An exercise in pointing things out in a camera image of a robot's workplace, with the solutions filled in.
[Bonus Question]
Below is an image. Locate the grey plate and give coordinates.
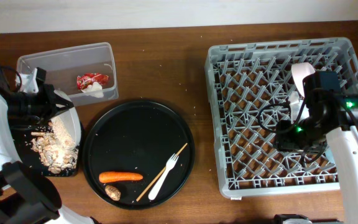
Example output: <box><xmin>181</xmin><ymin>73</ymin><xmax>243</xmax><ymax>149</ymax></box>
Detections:
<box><xmin>51</xmin><ymin>107</ymin><xmax>81</xmax><ymax>151</ymax></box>

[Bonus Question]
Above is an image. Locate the red snack wrapper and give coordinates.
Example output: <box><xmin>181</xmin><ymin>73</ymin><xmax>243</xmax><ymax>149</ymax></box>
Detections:
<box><xmin>76</xmin><ymin>73</ymin><xmax>109</xmax><ymax>90</ymax></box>

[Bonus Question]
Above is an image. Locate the pile of food scraps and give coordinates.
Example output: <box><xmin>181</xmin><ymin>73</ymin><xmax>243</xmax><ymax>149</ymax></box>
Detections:
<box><xmin>31</xmin><ymin>120</ymin><xmax>78</xmax><ymax>174</ymax></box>

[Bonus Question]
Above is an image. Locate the white napkin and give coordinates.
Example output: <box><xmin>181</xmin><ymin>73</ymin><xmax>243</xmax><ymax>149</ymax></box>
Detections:
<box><xmin>81</xmin><ymin>82</ymin><xmax>104</xmax><ymax>98</ymax></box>

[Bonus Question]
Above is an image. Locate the pink bowl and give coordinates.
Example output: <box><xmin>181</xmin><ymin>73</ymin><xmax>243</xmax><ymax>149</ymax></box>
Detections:
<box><xmin>288</xmin><ymin>62</ymin><xmax>315</xmax><ymax>124</ymax></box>

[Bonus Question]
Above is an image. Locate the blue plastic cup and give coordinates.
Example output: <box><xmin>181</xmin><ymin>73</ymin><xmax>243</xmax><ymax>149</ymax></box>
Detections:
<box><xmin>324</xmin><ymin>147</ymin><xmax>335</xmax><ymax>164</ymax></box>

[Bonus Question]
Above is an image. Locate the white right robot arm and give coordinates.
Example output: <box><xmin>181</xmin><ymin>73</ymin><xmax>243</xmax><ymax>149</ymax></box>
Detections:
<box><xmin>274</xmin><ymin>91</ymin><xmax>358</xmax><ymax>223</ymax></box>

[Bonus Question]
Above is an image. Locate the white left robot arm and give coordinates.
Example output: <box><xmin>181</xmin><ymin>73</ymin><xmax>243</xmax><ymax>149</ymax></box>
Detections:
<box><xmin>0</xmin><ymin>65</ymin><xmax>94</xmax><ymax>223</ymax></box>

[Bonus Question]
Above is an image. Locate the clear plastic waste bin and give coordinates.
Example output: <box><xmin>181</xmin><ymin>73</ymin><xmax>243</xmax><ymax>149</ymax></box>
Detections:
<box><xmin>16</xmin><ymin>42</ymin><xmax>119</xmax><ymax>106</ymax></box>

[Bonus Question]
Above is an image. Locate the grey dishwasher rack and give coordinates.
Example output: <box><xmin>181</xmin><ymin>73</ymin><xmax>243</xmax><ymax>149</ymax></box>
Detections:
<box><xmin>204</xmin><ymin>37</ymin><xmax>358</xmax><ymax>200</ymax></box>

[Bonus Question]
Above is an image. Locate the black rectangular tray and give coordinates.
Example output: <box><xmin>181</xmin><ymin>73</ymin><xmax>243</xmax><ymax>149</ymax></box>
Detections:
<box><xmin>11</xmin><ymin>125</ymin><xmax>85</xmax><ymax>177</ymax></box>

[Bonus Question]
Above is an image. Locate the orange carrot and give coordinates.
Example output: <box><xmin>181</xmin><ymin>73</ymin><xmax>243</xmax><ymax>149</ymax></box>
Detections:
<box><xmin>99</xmin><ymin>171</ymin><xmax>143</xmax><ymax>184</ymax></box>

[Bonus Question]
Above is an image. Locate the round black serving tray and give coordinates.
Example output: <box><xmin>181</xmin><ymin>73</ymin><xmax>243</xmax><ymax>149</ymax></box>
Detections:
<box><xmin>81</xmin><ymin>100</ymin><xmax>195</xmax><ymax>210</ymax></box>

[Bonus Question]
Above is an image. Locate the brown mushroom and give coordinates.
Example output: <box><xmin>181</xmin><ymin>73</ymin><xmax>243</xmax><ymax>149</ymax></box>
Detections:
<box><xmin>105</xmin><ymin>185</ymin><xmax>121</xmax><ymax>201</ymax></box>

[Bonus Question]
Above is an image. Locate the white plastic fork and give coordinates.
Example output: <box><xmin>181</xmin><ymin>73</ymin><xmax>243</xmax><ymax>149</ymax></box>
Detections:
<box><xmin>148</xmin><ymin>154</ymin><xmax>179</xmax><ymax>200</ymax></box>

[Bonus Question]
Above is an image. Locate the wooden chopstick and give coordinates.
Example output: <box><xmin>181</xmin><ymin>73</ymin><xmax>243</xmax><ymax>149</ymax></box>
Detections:
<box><xmin>136</xmin><ymin>143</ymin><xmax>188</xmax><ymax>202</ymax></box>

